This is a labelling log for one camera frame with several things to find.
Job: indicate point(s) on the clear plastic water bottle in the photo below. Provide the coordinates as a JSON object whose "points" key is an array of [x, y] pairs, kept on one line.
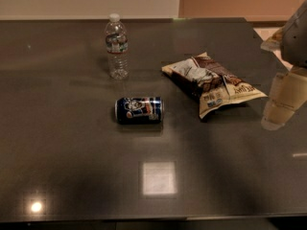
{"points": [[116, 39]]}

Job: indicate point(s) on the brown chip bag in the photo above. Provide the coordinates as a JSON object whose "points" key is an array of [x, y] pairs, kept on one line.
{"points": [[207, 80]]}

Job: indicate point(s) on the blue soda can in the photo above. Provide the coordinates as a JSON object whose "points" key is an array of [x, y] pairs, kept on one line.
{"points": [[139, 110]]}

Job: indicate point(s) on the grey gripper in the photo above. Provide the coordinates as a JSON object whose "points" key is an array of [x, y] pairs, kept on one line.
{"points": [[295, 38]]}

